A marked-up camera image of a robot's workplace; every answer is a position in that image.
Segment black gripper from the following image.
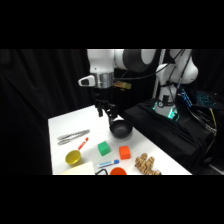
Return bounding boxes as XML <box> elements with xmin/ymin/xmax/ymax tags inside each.
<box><xmin>93</xmin><ymin>87</ymin><xmax>118</xmax><ymax>126</ymax></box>

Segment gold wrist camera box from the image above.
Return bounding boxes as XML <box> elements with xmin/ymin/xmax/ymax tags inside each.
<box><xmin>114</xmin><ymin>80</ymin><xmax>132</xmax><ymax>91</ymax></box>

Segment orange lid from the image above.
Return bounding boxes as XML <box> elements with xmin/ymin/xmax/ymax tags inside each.
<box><xmin>109</xmin><ymin>166</ymin><xmax>128</xmax><ymax>176</ymax></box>

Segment silver metal tongs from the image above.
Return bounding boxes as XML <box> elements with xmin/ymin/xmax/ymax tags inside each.
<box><xmin>56</xmin><ymin>128</ymin><xmax>91</xmax><ymax>147</ymax></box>

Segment green cube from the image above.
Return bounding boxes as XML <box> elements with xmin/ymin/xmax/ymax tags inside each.
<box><xmin>97</xmin><ymin>140</ymin><xmax>111</xmax><ymax>157</ymax></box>

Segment red cube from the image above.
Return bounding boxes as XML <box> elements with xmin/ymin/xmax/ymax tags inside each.
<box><xmin>118</xmin><ymin>145</ymin><xmax>132</xmax><ymax>161</ymax></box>

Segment black clip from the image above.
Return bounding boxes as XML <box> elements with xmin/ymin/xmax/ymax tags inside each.
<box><xmin>94</xmin><ymin>168</ymin><xmax>110</xmax><ymax>176</ymax></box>

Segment yellow cup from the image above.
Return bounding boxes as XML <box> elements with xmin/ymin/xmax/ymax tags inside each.
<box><xmin>64</xmin><ymin>149</ymin><xmax>83</xmax><ymax>167</ymax></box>

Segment black curtain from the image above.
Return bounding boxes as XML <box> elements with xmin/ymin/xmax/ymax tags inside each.
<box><xmin>0</xmin><ymin>49</ymin><xmax>224</xmax><ymax>176</ymax></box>

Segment backlit black keyboard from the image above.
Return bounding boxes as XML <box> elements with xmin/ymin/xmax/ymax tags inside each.
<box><xmin>195</xmin><ymin>91</ymin><xmax>222</xmax><ymax>108</ymax></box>

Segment tan ginger root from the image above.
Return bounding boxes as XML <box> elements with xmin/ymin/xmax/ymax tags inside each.
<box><xmin>134</xmin><ymin>152</ymin><xmax>163</xmax><ymax>176</ymax></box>

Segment beige paper sheet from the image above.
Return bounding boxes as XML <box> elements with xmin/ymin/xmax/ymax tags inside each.
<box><xmin>54</xmin><ymin>161</ymin><xmax>97</xmax><ymax>176</ymax></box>

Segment yellow cable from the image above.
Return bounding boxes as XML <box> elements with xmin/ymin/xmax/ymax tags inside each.
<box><xmin>208</xmin><ymin>107</ymin><xmax>218</xmax><ymax>136</ymax></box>

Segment red marker pen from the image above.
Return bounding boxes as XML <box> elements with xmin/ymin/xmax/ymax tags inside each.
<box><xmin>77</xmin><ymin>136</ymin><xmax>90</xmax><ymax>151</ymax></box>

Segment blue and white marker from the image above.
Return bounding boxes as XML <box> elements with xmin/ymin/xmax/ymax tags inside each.
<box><xmin>97</xmin><ymin>159</ymin><xmax>120</xmax><ymax>168</ymax></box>

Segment green base light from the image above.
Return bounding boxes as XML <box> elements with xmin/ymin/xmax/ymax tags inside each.
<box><xmin>167</xmin><ymin>108</ymin><xmax>180</xmax><ymax>121</ymax></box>

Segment black cloth-covered robot stand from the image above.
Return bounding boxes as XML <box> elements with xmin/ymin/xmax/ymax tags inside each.
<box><xmin>123</xmin><ymin>99</ymin><xmax>216</xmax><ymax>175</ymax></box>

